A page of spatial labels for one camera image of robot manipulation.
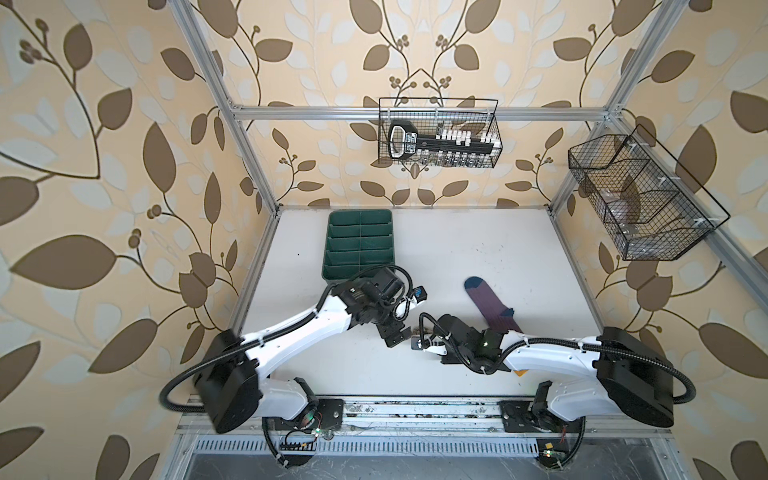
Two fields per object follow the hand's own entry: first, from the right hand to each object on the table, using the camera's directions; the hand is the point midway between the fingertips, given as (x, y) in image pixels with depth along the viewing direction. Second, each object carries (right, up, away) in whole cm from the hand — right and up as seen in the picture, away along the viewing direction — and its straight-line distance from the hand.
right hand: (439, 336), depth 85 cm
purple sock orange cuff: (+17, +6, +8) cm, 20 cm away
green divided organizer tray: (-26, +28, +17) cm, 41 cm away
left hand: (-10, +7, -6) cm, 14 cm away
